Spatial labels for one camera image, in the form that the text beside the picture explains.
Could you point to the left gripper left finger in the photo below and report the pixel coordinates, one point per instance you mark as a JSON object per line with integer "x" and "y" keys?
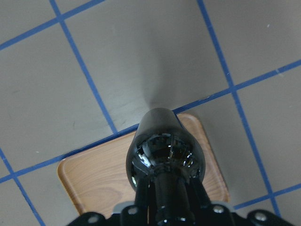
{"x": 143, "y": 193}

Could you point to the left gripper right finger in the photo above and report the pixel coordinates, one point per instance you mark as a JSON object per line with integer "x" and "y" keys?
{"x": 198, "y": 194}

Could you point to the dark wine bottle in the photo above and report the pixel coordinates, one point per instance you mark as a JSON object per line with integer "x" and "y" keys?
{"x": 166, "y": 153}

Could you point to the wooden serving tray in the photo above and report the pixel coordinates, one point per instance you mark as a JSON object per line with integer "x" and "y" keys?
{"x": 96, "y": 179}

